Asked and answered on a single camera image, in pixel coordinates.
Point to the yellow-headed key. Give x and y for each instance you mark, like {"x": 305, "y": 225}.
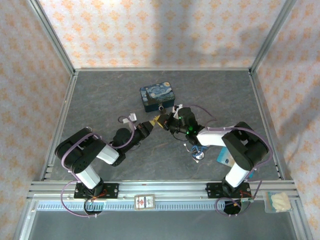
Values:
{"x": 158, "y": 120}

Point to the small padlock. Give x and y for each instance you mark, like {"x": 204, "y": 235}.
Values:
{"x": 162, "y": 108}

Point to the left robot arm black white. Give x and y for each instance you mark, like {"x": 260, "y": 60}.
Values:
{"x": 86, "y": 150}

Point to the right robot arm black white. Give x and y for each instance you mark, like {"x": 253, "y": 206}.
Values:
{"x": 246, "y": 147}

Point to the starry night tin box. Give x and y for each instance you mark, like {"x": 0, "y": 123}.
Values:
{"x": 157, "y": 95}

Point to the blue stethoscope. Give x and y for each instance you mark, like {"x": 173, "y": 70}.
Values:
{"x": 198, "y": 152}

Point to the light blue printed packet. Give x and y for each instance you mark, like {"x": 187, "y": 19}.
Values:
{"x": 225, "y": 157}

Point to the framed card with red mark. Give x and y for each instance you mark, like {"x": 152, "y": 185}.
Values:
{"x": 144, "y": 201}

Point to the clear bag with white contents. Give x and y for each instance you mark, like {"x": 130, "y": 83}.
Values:
{"x": 278, "y": 202}

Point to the wide aluminium base rail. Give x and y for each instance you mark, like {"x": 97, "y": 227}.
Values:
{"x": 162, "y": 188}

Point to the aluminium side rail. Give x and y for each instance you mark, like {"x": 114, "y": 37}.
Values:
{"x": 58, "y": 127}
{"x": 266, "y": 125}

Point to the aluminium frame post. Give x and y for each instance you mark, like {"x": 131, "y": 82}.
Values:
{"x": 272, "y": 37}
{"x": 51, "y": 37}

